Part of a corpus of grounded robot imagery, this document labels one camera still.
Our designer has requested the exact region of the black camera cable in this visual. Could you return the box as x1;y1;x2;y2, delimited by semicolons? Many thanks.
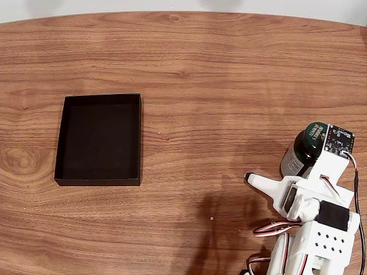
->
342;151;367;275

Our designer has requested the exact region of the black shallow box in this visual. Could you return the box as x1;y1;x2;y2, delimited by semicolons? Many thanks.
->
54;93;143;187

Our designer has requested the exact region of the gripper servo wire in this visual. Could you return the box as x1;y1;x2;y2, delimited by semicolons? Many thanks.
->
319;176;342;198

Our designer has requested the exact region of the camera board on white mount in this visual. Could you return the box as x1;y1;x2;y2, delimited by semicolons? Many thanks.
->
307;123;357;188

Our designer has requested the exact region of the red white black servo wire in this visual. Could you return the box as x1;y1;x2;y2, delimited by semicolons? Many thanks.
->
248;254;273;274
253;219;302;238

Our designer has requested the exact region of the green-capped pill bottle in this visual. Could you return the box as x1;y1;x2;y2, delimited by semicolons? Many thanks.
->
280;122;330;178

